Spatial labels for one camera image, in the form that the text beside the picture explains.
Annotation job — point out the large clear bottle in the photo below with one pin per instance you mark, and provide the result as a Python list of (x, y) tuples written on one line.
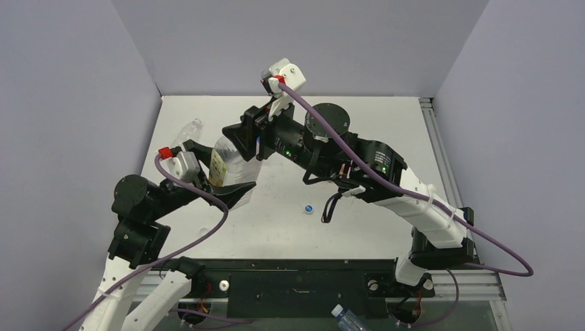
[(227, 166)]

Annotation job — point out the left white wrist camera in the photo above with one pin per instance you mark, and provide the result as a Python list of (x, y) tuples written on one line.
[(182, 164)]

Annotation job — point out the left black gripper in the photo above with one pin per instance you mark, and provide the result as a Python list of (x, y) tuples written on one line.
[(226, 194)]

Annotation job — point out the clear bottle blue-white cap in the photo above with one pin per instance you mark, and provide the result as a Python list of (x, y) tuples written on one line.
[(191, 131)]

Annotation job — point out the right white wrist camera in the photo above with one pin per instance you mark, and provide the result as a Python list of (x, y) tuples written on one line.
[(281, 72)]

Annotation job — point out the aluminium frame rail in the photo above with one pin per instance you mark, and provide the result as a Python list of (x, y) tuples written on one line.
[(446, 173)]

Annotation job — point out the water bottle under table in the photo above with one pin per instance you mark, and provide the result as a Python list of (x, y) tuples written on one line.
[(346, 320)]

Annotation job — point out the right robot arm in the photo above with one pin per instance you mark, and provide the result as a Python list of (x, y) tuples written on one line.
[(325, 148)]

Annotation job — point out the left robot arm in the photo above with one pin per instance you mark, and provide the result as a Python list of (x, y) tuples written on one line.
[(138, 287)]

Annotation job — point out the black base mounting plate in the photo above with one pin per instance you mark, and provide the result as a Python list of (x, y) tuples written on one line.
[(301, 288)]

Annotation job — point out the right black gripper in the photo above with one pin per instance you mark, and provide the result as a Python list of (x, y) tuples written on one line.
[(252, 134)]

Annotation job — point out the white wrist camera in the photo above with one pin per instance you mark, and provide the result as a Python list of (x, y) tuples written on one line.
[(281, 72), (182, 164)]

